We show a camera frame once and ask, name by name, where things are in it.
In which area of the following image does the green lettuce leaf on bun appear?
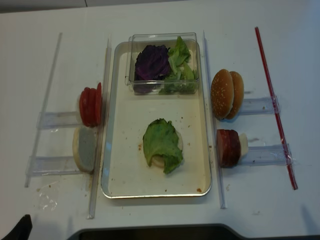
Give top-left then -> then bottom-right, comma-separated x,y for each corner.
142,118 -> 183,174

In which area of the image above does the clear plastic salad box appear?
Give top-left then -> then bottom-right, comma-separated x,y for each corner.
125,32 -> 200,95

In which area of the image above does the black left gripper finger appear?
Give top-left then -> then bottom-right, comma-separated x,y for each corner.
2,214 -> 33,240

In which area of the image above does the clear track lower left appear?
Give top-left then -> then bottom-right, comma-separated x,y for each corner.
25,156 -> 82,177

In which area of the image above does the clear track upper left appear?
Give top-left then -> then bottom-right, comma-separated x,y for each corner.
36,111 -> 82,130

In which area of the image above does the sesame bun front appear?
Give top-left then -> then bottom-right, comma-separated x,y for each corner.
210,69 -> 234,120

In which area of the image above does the purple cabbage leaf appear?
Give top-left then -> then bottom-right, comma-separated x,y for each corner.
134,44 -> 171,82

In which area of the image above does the clear track upper right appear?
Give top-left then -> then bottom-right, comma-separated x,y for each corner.
238,96 -> 280,116

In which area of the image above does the clear track lower right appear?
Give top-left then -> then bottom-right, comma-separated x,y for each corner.
237,144 -> 293,167

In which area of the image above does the white pusher block right lower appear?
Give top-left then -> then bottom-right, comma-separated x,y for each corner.
238,133 -> 249,158

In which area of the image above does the clear rail right of tray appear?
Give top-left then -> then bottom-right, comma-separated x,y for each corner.
202,31 -> 228,209

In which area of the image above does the green lettuce pile in box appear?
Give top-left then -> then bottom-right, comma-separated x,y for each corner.
159,36 -> 197,95

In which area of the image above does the dark grey table edge panel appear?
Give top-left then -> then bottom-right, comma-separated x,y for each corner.
68,224 -> 246,240

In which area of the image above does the red plastic strip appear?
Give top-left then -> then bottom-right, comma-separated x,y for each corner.
254,26 -> 298,191

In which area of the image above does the meat patty slice stack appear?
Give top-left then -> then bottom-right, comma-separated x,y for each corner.
216,129 -> 241,168

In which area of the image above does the clear track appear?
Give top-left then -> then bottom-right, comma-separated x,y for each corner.
238,96 -> 280,116
25,156 -> 82,177
36,111 -> 82,130
237,144 -> 293,167

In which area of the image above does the sesame bun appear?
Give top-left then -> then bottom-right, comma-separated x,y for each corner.
226,71 -> 244,120
210,69 -> 234,120

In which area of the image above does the clear strip far left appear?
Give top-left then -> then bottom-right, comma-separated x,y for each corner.
24,32 -> 63,188

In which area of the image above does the bottom bun on tray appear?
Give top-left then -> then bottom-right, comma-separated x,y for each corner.
152,131 -> 183,169

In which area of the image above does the sesame bun rear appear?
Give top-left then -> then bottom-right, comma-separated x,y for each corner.
226,71 -> 244,120

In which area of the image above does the white bread bun slice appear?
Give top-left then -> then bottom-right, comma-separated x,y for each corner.
72,126 -> 96,173

